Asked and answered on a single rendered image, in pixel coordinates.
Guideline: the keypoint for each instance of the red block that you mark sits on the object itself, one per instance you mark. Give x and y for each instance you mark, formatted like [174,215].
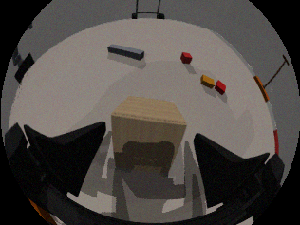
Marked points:
[220,87]
[186,58]

